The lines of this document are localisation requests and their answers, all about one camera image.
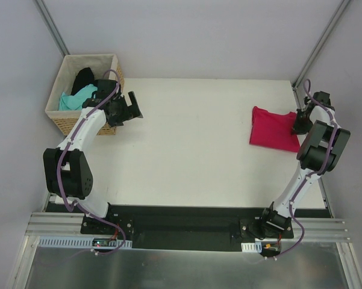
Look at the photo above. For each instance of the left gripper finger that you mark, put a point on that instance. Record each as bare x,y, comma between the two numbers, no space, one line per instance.
133,99
134,112

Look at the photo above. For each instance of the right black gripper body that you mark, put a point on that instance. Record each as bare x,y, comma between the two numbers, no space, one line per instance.
300,122

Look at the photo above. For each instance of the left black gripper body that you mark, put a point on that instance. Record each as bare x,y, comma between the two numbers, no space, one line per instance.
127,109

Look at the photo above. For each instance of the pink t shirt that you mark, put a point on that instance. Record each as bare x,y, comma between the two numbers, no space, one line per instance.
274,131

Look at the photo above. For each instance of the wicker laundry basket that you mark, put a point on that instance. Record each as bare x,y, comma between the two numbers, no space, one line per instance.
102,65

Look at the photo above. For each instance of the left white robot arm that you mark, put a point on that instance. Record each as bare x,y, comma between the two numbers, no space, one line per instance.
67,171

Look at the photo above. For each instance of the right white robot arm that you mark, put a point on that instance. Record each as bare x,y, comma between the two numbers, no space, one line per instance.
320,152

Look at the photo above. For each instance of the teal t shirt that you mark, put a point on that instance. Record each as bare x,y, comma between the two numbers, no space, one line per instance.
75,102

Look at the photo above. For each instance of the black t shirt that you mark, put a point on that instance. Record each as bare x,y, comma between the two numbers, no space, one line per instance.
84,77

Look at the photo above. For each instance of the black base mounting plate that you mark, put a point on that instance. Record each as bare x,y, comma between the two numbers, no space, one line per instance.
183,228

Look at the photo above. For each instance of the left aluminium frame post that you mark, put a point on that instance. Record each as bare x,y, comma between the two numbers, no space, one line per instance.
52,27

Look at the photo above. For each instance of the aluminium frame post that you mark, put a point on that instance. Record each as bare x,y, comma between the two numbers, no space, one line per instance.
326,34
52,27

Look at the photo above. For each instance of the right aluminium frame post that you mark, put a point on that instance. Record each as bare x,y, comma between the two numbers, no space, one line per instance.
326,34

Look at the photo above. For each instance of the right slotted cable duct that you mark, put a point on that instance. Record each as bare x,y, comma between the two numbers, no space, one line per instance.
255,247

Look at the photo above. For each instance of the slotted cable duct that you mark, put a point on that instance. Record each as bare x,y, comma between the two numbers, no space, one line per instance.
83,243
255,247

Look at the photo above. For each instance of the left slotted cable duct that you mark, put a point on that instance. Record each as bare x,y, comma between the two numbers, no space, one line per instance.
83,243

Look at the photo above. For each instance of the aluminium front rail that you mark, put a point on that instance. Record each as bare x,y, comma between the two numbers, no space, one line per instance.
69,224

